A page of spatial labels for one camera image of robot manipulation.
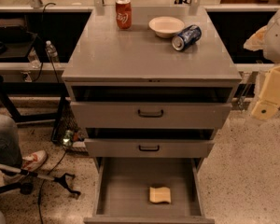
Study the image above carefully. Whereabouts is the grey trouser leg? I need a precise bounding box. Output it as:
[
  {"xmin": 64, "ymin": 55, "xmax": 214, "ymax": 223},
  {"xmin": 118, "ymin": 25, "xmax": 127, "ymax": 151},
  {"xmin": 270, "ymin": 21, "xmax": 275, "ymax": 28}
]
[{"xmin": 0, "ymin": 115, "xmax": 22, "ymax": 168}]

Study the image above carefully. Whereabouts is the black table frame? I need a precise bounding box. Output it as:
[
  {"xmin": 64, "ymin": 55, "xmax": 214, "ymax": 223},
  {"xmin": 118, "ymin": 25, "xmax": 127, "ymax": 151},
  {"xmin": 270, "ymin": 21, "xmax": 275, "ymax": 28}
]
[{"xmin": 0, "ymin": 76, "xmax": 67, "ymax": 144}]

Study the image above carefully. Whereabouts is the black floor cable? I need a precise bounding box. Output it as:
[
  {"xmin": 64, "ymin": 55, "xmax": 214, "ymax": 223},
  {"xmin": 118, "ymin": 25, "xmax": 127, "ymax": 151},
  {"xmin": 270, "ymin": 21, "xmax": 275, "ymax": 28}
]
[{"xmin": 36, "ymin": 149, "xmax": 68, "ymax": 224}]

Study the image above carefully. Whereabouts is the grey open bottom drawer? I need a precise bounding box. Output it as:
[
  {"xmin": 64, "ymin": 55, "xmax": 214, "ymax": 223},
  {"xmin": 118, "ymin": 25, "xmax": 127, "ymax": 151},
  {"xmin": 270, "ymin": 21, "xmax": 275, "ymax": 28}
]
[{"xmin": 84, "ymin": 158, "xmax": 215, "ymax": 224}]

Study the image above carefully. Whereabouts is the yellow sponge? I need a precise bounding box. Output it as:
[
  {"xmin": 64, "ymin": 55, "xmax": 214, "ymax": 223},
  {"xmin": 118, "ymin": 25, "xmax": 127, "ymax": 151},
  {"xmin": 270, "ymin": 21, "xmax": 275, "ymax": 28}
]
[{"xmin": 149, "ymin": 187, "xmax": 171, "ymax": 203}]

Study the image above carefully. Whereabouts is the green glass bottle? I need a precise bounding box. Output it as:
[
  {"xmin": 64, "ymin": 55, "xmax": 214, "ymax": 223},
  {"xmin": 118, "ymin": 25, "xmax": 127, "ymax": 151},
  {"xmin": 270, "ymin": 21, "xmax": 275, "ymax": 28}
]
[{"xmin": 63, "ymin": 130, "xmax": 75, "ymax": 147}]

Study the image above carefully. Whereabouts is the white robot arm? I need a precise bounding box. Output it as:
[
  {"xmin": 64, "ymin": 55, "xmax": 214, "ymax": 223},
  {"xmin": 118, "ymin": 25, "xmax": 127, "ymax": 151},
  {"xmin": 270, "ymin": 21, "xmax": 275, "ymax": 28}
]
[{"xmin": 244, "ymin": 8, "xmax": 280, "ymax": 120}]

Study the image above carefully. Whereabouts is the clear water bottle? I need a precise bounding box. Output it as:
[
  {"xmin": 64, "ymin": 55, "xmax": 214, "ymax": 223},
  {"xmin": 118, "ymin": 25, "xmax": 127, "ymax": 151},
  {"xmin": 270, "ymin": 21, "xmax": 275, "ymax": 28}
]
[{"xmin": 46, "ymin": 40, "xmax": 60, "ymax": 64}]

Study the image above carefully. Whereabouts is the red soda can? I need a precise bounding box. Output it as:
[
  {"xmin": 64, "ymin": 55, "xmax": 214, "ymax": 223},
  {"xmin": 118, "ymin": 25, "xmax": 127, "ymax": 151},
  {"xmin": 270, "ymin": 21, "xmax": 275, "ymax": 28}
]
[{"xmin": 116, "ymin": 0, "xmax": 132, "ymax": 29}]

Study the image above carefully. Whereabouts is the grey top drawer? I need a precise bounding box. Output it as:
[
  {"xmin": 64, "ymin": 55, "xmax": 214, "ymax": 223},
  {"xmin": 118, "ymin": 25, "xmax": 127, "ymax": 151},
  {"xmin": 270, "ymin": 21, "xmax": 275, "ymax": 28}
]
[{"xmin": 71, "ymin": 102, "xmax": 231, "ymax": 129}]

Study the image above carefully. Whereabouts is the white bowl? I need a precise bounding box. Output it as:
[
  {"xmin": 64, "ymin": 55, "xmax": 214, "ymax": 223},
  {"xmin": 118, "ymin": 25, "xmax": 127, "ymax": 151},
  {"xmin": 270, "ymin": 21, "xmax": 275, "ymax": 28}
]
[{"xmin": 148, "ymin": 17, "xmax": 185, "ymax": 38}]

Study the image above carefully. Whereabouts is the white and red sneaker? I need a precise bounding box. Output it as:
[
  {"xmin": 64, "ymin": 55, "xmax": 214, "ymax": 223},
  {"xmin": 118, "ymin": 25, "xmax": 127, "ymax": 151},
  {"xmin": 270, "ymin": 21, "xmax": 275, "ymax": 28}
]
[{"xmin": 3, "ymin": 149, "xmax": 49, "ymax": 183}]

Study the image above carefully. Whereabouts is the grey middle drawer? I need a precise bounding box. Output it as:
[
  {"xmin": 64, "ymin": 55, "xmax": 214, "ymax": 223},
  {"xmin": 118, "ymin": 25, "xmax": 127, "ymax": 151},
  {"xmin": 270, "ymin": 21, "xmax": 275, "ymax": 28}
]
[{"xmin": 84, "ymin": 139, "xmax": 214, "ymax": 158}]

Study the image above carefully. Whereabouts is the blue soda can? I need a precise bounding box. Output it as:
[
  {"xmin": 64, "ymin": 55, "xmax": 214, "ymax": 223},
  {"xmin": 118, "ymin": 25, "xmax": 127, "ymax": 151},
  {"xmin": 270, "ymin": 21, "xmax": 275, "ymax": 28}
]
[{"xmin": 172, "ymin": 24, "xmax": 202, "ymax": 51}]

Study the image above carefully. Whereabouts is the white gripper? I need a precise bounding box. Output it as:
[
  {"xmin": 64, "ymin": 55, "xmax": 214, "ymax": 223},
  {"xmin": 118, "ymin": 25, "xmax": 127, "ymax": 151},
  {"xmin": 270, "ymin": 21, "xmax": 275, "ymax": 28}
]
[{"xmin": 251, "ymin": 65, "xmax": 280, "ymax": 120}]

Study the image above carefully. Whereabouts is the grey metal drawer cabinet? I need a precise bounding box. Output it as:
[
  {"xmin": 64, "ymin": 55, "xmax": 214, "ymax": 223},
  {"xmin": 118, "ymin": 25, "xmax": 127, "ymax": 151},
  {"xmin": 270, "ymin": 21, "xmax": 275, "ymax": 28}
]
[{"xmin": 61, "ymin": 5, "xmax": 243, "ymax": 173}]

